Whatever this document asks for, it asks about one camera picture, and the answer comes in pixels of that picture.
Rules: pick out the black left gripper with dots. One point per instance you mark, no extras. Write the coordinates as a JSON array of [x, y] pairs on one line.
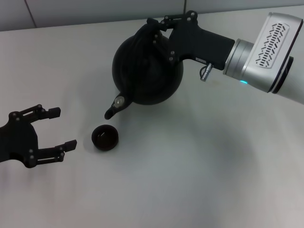
[[19, 142]]

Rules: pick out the black round teapot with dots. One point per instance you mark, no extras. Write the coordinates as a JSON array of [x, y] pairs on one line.
[[147, 88]]

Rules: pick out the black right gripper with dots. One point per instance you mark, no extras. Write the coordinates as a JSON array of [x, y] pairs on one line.
[[197, 42]]

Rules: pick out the small dark teacup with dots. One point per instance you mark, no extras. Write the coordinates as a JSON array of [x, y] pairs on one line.
[[104, 140]]

